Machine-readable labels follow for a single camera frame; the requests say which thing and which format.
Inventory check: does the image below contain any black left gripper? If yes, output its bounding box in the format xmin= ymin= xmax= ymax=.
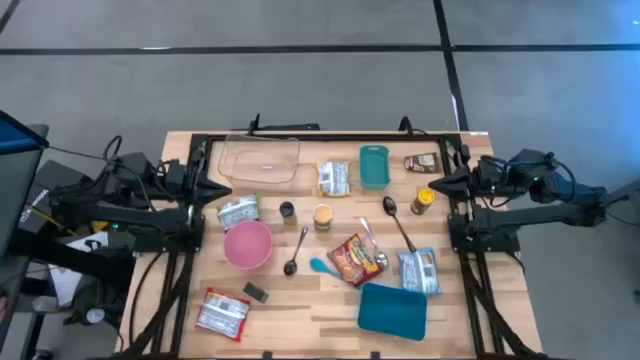
xmin=169 ymin=159 xmax=234 ymax=205

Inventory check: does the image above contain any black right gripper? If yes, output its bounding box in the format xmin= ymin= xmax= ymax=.
xmin=428 ymin=157 xmax=507 ymax=201

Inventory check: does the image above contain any yellow-lid spice jar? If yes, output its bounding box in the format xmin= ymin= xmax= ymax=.
xmin=410 ymin=187 xmax=437 ymax=216

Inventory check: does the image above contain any long dark metal spoon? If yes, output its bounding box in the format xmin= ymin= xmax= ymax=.
xmin=382 ymin=195 xmax=418 ymax=254

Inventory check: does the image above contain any black-lid spice jar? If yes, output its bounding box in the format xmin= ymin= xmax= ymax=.
xmin=278 ymin=200 xmax=297 ymax=226

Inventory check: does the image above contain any white blue ramen packet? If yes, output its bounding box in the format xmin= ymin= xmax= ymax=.
xmin=396 ymin=247 xmax=442 ymax=297

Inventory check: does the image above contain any silver metal spoon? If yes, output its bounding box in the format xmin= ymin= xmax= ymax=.
xmin=359 ymin=216 xmax=390 ymax=269

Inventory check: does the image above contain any short dark metal spoon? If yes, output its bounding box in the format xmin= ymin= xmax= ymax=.
xmin=283 ymin=225 xmax=310 ymax=277

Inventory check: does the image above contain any white ramen noodle packet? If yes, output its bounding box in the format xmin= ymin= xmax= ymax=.
xmin=316 ymin=160 xmax=352 ymax=198

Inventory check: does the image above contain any red yellow ramen packet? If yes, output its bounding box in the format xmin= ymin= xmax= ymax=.
xmin=326 ymin=233 xmax=385 ymax=288

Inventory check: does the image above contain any silver green foil packet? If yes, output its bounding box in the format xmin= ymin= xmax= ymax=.
xmin=216 ymin=194 xmax=261 ymax=232

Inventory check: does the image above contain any brown snack packet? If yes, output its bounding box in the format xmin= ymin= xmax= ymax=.
xmin=403 ymin=152 xmax=442 ymax=175

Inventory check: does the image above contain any clear plastic container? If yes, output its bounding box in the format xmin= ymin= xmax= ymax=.
xmin=217 ymin=133 xmax=302 ymax=185

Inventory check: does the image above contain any pink plastic bowl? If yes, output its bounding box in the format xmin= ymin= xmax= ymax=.
xmin=222 ymin=219 xmax=274 ymax=271

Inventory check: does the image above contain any mint green plastic basket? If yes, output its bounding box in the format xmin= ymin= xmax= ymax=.
xmin=358 ymin=144 xmax=392 ymax=192

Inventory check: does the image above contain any small dark green box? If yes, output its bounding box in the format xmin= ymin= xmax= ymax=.
xmin=242 ymin=281 xmax=270 ymax=304

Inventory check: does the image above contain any beige-lid seasoning jar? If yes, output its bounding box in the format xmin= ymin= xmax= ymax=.
xmin=312 ymin=202 xmax=335 ymax=232

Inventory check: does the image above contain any red-edged white ramen packet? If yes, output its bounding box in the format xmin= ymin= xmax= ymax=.
xmin=194 ymin=287 xmax=252 ymax=343

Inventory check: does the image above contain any teal plastic spoon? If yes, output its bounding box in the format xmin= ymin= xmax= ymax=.
xmin=308 ymin=257 xmax=346 ymax=281

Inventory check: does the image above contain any dark teal plastic tray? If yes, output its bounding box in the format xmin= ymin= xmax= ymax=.
xmin=356 ymin=282 xmax=430 ymax=343

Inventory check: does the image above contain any black equipment box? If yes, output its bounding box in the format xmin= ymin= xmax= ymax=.
xmin=19 ymin=159 xmax=101 ymax=234

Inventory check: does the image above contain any grey metal stand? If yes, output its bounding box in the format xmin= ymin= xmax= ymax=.
xmin=593 ymin=179 xmax=640 ymax=210

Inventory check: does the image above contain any black desk beam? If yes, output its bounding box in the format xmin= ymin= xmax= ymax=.
xmin=7 ymin=227 xmax=136 ymax=291

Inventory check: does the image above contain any white paper sheet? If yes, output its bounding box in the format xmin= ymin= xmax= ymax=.
xmin=49 ymin=230 xmax=110 ymax=307

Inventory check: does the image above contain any black computer monitor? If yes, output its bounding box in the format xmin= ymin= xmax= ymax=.
xmin=0 ymin=109 xmax=50 ymax=259

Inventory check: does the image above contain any thick black cable arch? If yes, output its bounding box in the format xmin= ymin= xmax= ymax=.
xmin=397 ymin=115 xmax=431 ymax=137

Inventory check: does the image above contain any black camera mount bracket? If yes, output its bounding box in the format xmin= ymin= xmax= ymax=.
xmin=247 ymin=113 xmax=321 ymax=134

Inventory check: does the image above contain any thin black cable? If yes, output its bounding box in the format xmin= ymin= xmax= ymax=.
xmin=47 ymin=134 xmax=124 ymax=164

